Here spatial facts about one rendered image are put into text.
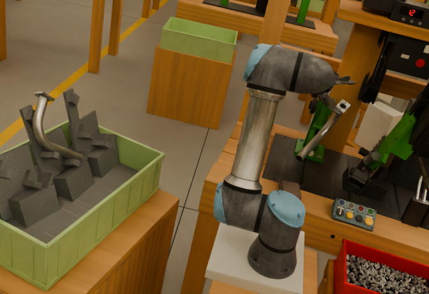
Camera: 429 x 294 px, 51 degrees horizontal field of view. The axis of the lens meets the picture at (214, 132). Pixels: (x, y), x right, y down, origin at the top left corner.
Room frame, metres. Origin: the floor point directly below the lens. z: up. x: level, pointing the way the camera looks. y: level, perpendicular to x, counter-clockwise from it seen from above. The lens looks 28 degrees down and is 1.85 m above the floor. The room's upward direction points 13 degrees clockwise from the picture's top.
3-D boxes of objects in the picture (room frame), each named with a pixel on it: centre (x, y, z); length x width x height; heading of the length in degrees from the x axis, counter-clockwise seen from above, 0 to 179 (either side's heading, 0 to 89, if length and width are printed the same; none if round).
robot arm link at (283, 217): (1.07, -0.24, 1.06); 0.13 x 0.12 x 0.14; 81
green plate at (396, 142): (1.59, -0.71, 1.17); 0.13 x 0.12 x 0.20; 81
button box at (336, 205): (1.38, -0.56, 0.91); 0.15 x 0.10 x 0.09; 81
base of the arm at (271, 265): (1.07, -0.26, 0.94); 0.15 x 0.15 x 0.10
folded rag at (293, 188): (1.44, -0.33, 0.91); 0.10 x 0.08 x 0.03; 2
